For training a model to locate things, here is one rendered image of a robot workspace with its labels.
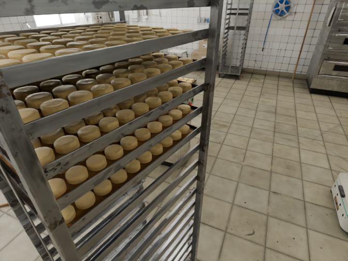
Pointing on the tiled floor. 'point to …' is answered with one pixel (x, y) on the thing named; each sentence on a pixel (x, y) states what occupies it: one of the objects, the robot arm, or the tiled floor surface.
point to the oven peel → (303, 39)
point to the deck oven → (331, 55)
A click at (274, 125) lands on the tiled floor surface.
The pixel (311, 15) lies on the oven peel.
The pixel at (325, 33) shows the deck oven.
